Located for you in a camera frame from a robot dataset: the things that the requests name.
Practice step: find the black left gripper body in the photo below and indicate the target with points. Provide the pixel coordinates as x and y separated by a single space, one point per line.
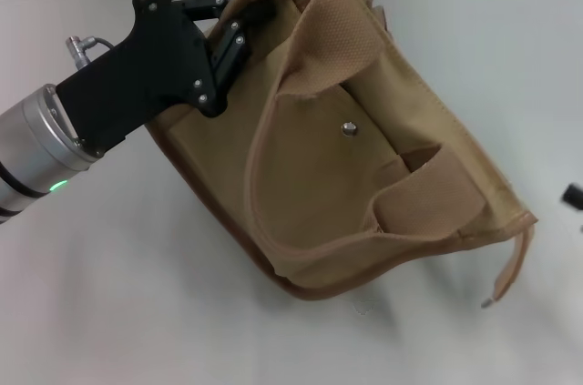
155 66

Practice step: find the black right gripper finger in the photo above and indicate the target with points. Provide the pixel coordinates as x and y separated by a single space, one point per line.
574 196

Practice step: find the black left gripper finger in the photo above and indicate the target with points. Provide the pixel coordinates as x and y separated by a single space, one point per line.
200 3
232 53

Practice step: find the khaki canvas food bag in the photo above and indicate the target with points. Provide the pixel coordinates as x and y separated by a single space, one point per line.
328 166

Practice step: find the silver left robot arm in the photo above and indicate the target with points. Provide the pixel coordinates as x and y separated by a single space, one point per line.
36 148

